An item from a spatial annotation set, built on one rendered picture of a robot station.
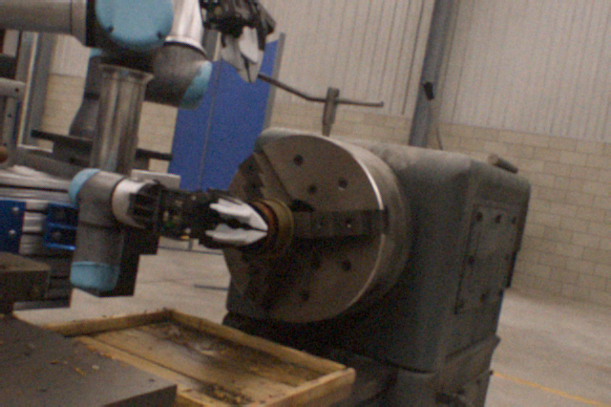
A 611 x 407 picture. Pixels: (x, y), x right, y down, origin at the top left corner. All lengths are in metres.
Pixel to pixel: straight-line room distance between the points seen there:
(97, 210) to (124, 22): 0.29
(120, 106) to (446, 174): 0.58
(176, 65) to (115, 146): 0.36
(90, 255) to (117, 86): 0.31
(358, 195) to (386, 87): 11.03
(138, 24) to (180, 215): 0.30
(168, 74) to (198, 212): 0.59
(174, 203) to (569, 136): 10.26
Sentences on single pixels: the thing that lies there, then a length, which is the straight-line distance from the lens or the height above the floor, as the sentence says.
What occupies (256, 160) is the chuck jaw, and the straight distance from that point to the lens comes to 1.10.
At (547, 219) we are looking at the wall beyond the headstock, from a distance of 11.01.
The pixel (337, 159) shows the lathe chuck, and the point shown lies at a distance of 1.07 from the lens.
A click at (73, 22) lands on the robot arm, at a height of 1.34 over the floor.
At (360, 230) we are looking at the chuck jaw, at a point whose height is 1.10.
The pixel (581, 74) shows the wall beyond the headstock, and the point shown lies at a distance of 11.28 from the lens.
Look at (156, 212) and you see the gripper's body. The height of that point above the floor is 1.08.
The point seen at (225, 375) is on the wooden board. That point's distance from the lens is 0.93.
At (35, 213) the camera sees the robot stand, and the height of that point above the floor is 1.00.
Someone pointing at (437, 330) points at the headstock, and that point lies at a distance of 1.19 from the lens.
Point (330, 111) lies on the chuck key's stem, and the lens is 1.13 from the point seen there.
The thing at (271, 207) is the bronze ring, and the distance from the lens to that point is 0.99.
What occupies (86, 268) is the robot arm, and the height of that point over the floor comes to 0.96.
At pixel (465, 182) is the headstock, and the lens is 1.17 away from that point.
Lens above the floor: 1.17
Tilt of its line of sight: 3 degrees down
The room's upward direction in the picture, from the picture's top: 10 degrees clockwise
